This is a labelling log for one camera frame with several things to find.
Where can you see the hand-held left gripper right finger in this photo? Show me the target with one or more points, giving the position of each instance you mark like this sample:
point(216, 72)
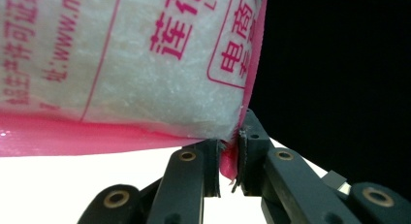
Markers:
point(253, 153)

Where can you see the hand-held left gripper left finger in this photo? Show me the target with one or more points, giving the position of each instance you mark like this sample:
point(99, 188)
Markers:
point(213, 166)

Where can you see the pink and white bag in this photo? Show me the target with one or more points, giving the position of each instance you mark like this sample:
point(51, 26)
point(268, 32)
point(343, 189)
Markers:
point(145, 88)

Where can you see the dark tape patch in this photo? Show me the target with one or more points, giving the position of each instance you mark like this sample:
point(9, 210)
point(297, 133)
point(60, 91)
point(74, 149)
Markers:
point(334, 179)

